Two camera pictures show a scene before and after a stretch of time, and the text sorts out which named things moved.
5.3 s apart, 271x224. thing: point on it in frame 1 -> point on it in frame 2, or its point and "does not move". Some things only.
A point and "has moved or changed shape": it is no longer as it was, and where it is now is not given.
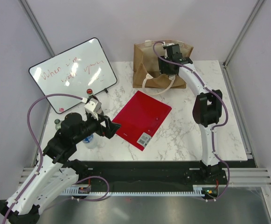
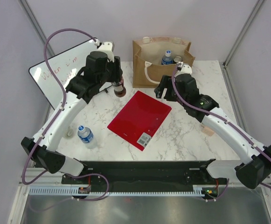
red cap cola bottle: x=89 y=92 has moved or changed shape
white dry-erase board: x=72 y=72 does not move
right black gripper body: x=165 y=63 -> x=182 y=97
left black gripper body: x=92 y=125 -> x=108 y=75
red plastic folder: x=140 y=119 does not move
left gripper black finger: x=114 y=127 -> x=117 y=70
